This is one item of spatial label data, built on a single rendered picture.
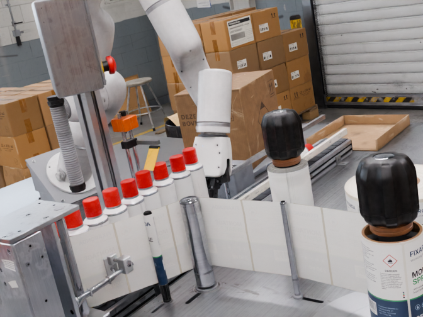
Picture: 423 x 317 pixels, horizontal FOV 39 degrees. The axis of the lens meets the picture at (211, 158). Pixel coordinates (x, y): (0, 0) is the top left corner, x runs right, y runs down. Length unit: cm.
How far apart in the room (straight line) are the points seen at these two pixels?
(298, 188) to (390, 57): 470
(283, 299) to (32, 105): 374
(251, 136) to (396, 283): 114
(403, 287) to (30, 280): 55
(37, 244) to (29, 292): 7
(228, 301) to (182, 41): 64
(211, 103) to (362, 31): 460
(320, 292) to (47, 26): 71
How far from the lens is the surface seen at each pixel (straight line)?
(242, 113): 190
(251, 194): 157
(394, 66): 587
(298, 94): 571
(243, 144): 193
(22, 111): 465
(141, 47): 810
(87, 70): 123
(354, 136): 222
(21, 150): 466
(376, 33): 590
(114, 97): 187
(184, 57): 150
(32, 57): 725
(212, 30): 505
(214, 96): 146
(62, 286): 104
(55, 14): 122
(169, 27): 148
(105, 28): 170
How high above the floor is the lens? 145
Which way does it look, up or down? 16 degrees down
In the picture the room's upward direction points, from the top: 11 degrees counter-clockwise
